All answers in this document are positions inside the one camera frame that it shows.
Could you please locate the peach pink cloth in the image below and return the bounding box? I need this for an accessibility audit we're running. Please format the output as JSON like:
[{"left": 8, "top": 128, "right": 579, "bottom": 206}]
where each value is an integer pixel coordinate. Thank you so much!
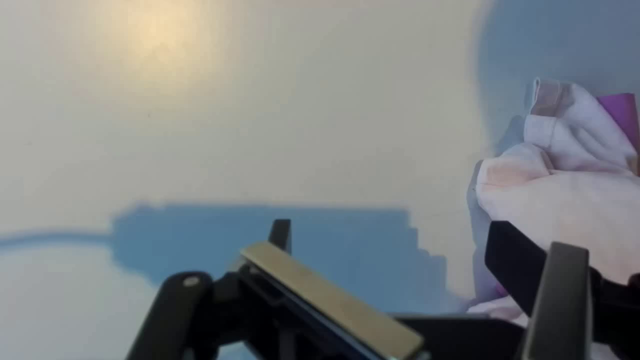
[{"left": 466, "top": 78, "right": 640, "bottom": 360}]

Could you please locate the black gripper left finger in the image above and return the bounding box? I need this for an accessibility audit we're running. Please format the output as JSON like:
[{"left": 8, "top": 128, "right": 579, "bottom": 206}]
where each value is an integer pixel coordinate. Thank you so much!
[{"left": 126, "top": 219, "right": 429, "bottom": 360}]

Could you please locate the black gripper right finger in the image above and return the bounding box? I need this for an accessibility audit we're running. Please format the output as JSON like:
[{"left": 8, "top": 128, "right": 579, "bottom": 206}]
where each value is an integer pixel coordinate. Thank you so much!
[{"left": 485, "top": 219, "right": 640, "bottom": 360}]

